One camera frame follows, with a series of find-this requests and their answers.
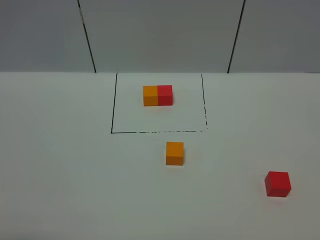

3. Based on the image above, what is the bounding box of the orange template cube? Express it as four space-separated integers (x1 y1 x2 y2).
143 85 158 107

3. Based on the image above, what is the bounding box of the red template cube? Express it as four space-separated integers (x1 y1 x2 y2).
157 85 173 106

